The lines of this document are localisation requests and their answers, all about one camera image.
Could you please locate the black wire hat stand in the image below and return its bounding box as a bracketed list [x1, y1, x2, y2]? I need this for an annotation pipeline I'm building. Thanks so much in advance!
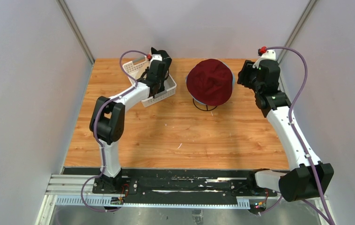
[192, 98, 217, 112]

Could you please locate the black hat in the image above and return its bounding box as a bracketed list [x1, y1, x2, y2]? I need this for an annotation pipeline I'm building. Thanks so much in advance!
[150, 47, 172, 73]

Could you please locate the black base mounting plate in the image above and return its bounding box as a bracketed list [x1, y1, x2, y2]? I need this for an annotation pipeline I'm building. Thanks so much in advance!
[63, 167, 278, 209]

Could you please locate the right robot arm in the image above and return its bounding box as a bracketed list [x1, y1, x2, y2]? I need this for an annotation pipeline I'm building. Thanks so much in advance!
[237, 60, 334, 202]

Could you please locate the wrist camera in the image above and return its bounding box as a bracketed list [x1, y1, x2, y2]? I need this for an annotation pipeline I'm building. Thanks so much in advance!
[147, 54, 163, 63]
[252, 46, 276, 68]

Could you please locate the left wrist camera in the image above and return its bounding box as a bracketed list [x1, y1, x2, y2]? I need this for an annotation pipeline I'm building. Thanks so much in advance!
[147, 54, 163, 63]

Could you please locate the dark red hat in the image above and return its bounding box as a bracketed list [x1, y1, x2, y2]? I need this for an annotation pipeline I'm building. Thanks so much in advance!
[186, 59, 234, 106]

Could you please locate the white perforated plastic basket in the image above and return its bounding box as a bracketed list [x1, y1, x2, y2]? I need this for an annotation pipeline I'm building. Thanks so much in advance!
[122, 56, 177, 107]

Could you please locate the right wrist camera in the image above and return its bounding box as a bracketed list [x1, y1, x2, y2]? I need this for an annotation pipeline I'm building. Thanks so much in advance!
[252, 46, 276, 68]

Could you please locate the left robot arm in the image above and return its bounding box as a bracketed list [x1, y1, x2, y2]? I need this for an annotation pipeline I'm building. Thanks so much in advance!
[89, 57, 172, 194]

